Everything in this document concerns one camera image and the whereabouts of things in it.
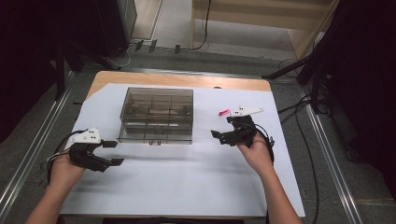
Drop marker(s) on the white table mat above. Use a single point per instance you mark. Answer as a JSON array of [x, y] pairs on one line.
[[174, 180]]

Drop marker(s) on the person's right hand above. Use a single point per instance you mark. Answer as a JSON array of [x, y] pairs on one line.
[[257, 154]]

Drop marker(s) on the black stand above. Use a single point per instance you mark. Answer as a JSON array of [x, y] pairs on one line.
[[60, 71], [299, 67]]

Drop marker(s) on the small pink clip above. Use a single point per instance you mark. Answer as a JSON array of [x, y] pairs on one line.
[[224, 112]]

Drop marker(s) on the light wooden shelf unit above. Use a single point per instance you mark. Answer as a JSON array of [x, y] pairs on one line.
[[264, 14]]

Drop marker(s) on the smoky clear compartment box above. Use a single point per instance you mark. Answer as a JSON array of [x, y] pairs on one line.
[[155, 115]]

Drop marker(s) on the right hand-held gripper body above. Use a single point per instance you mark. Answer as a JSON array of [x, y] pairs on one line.
[[243, 127]]

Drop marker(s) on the person's left hand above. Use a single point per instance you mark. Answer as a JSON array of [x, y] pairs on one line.
[[63, 172]]

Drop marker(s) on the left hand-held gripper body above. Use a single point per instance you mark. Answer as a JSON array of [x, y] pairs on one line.
[[83, 152]]

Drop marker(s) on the dark cabinet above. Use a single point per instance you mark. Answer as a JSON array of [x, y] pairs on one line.
[[115, 25]]

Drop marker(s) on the metal floor rail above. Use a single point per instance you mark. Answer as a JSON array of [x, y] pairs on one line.
[[34, 146], [333, 161]]

